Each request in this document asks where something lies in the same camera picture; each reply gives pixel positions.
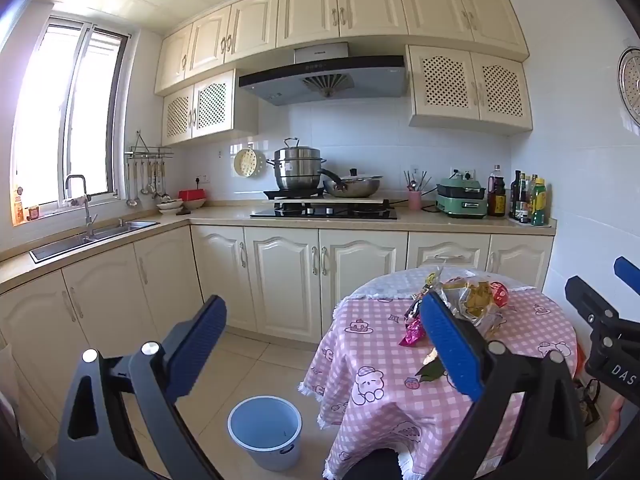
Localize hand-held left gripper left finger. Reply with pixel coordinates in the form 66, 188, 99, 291
56, 294, 228, 480

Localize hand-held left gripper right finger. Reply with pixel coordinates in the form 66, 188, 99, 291
419, 290, 588, 480

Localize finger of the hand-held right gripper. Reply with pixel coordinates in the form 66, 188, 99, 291
565, 275, 626, 346
613, 256, 640, 288

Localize dark green wrapper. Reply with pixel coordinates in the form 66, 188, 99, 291
415, 359, 447, 385

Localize magenta snack wrapper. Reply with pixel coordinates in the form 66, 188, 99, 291
398, 316, 427, 347

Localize clear plastic wrapper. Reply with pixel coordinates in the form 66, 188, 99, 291
440, 272, 506, 338

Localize dark snack wrapper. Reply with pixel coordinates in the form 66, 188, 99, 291
404, 272, 443, 325

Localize red soda can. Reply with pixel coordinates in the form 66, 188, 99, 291
489, 280, 512, 308

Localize blue plastic bucket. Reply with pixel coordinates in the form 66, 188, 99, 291
227, 396, 303, 472

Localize person's right hand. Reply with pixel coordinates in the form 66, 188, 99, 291
601, 394, 626, 445

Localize dark bag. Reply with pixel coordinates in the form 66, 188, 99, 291
574, 377, 602, 428

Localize pink checkered tablecloth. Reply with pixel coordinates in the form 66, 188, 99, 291
299, 267, 581, 480

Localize white bottle tray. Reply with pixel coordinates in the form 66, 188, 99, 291
509, 212, 553, 229

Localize cream base cabinets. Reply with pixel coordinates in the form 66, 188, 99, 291
0, 222, 555, 441

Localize dark labelled bottle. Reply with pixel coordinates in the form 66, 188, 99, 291
517, 172, 532, 223

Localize large dark sauce bottle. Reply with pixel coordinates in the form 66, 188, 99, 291
487, 164, 507, 218

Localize green electric grill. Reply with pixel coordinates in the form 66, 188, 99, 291
435, 176, 488, 219

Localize person's black trousers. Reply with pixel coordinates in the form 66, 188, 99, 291
345, 452, 406, 480

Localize pink chopstick holder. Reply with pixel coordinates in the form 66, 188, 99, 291
403, 169, 434, 211

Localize steel double sink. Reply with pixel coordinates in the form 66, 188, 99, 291
29, 219, 161, 263

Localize row of hanging kitchen utensils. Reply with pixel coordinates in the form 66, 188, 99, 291
125, 157, 171, 208

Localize steel kitchen faucet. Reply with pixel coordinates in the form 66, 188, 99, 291
64, 174, 98, 238

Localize black gas stove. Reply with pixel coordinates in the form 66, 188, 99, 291
249, 204, 400, 221

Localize cream perforated steamer plate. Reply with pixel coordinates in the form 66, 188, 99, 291
233, 148, 259, 179

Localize round metal steamer rack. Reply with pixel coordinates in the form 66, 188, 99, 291
616, 46, 640, 128

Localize steel wok with lid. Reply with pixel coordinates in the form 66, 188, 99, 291
317, 167, 385, 199

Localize stainless steamer pot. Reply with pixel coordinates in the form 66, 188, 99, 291
266, 138, 328, 192

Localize cream lattice door cabinet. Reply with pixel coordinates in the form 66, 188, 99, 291
406, 44, 534, 136
161, 69, 260, 147

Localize grey range hood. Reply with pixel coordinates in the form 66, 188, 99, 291
238, 41, 407, 107

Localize metal utensil rail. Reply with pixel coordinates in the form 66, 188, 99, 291
125, 130, 175, 158

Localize cream upper wall cabinets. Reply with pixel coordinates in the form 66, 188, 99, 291
154, 0, 530, 96

